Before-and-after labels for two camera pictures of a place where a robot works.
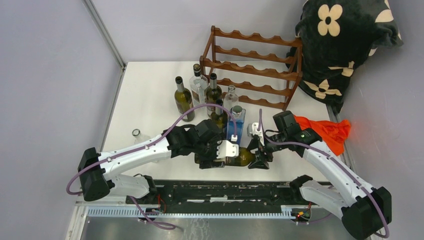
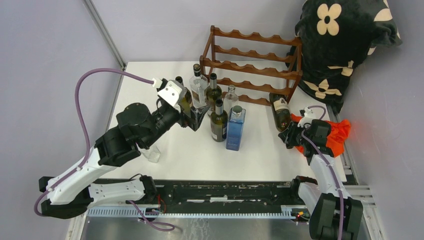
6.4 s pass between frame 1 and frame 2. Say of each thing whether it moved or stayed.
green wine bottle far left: stayed
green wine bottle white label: moved
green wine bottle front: stayed
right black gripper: moved
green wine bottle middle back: stayed
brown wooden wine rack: stayed
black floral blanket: stayed
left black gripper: moved
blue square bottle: stayed
